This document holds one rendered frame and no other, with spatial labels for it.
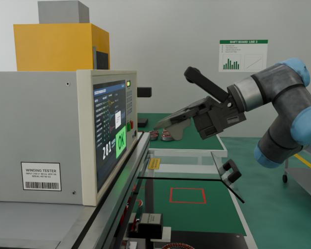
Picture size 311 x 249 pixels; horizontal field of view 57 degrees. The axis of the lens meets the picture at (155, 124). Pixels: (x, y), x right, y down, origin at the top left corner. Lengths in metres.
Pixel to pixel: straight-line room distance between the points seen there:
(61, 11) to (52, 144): 4.20
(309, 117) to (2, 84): 0.54
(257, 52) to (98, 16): 3.15
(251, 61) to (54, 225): 5.69
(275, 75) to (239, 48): 5.25
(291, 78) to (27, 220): 0.56
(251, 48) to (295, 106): 5.34
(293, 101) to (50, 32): 3.94
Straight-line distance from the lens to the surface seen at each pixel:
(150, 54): 5.84
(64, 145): 0.45
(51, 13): 4.67
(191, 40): 5.84
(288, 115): 0.65
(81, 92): 0.42
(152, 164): 0.80
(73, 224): 0.42
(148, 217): 0.83
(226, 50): 5.88
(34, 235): 0.41
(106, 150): 0.51
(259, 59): 6.00
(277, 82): 0.68
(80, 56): 4.19
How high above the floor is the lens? 1.32
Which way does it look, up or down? 11 degrees down
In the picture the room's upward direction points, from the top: straight up
